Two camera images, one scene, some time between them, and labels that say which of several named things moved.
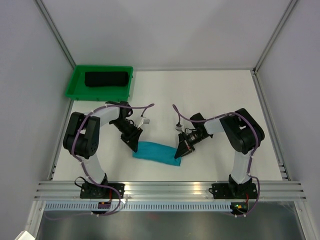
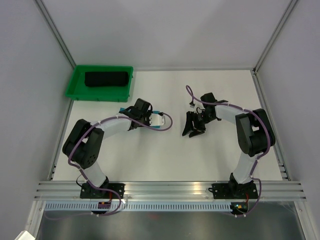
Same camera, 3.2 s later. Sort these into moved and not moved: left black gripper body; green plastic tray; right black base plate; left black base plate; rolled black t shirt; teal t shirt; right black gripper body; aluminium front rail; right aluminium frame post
Moved: left black gripper body; teal t shirt; right black gripper body
Not moved: right aluminium frame post; right black base plate; aluminium front rail; green plastic tray; left black base plate; rolled black t shirt
